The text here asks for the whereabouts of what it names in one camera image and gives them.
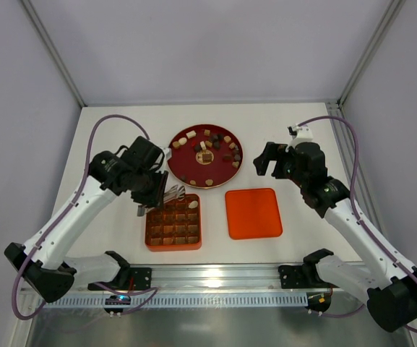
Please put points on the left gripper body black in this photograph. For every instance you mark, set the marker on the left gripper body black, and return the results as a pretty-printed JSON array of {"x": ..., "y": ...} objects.
[{"x": 161, "y": 189}]

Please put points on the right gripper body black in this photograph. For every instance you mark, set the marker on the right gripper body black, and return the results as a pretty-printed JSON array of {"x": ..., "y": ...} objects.
[{"x": 278, "y": 159}]

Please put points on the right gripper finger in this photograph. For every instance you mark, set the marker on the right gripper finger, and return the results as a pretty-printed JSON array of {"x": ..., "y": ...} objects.
[
  {"x": 280, "y": 168},
  {"x": 270, "y": 153}
]

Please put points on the silver metal tongs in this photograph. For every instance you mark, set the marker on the silver metal tongs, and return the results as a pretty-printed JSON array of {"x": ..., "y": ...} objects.
[{"x": 170, "y": 195}]

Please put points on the white shell chocolate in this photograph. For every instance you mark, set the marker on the white shell chocolate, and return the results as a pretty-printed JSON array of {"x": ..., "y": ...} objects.
[{"x": 181, "y": 191}]

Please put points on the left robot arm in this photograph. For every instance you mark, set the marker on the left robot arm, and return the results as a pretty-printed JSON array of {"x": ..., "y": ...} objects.
[{"x": 42, "y": 259}]

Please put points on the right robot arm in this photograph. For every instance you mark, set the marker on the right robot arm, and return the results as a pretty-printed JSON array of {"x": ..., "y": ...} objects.
[{"x": 388, "y": 285}]

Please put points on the white rectangular chocolate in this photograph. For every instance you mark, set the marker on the white rectangular chocolate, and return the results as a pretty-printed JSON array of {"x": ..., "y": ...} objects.
[{"x": 191, "y": 134}]

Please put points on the orange chocolate box tray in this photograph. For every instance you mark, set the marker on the orange chocolate box tray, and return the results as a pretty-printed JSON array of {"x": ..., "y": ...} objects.
[{"x": 175, "y": 227}]

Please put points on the orange box lid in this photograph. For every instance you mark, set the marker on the orange box lid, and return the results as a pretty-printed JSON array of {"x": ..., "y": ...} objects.
[{"x": 253, "y": 214}]

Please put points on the red round plate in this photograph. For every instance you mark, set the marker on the red round plate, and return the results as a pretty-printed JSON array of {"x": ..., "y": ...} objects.
[{"x": 222, "y": 144}]

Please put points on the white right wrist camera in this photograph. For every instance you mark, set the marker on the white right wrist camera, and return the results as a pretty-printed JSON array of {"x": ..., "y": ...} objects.
[{"x": 299, "y": 134}]

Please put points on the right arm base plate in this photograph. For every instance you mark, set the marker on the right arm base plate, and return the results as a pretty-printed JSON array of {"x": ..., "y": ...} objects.
[{"x": 299, "y": 277}]

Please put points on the aluminium front rail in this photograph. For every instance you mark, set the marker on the aluminium front rail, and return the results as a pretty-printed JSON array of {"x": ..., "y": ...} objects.
[{"x": 179, "y": 278}]

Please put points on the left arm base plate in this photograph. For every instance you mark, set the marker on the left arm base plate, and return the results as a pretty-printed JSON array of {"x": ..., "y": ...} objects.
[{"x": 131, "y": 279}]

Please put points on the white slotted cable duct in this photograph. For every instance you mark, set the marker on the white slotted cable duct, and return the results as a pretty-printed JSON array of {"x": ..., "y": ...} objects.
[{"x": 183, "y": 300}]

